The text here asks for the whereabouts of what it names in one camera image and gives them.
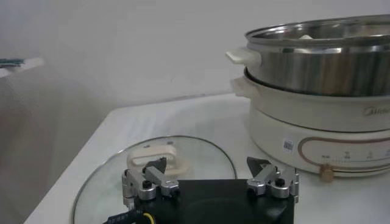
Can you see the green grey circuit module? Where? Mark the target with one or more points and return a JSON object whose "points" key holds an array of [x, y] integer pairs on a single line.
{"points": [[10, 63]]}

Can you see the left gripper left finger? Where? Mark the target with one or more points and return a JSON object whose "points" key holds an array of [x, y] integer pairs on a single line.
{"points": [[158, 179]]}

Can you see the white electric cooker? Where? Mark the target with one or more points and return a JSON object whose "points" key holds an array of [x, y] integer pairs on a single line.
{"points": [[274, 121]]}

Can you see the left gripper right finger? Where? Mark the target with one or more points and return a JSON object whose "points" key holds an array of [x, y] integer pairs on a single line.
{"points": [[263, 178]]}

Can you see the stainless steel steamer basket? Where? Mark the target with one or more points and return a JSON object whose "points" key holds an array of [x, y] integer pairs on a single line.
{"points": [[320, 73]]}

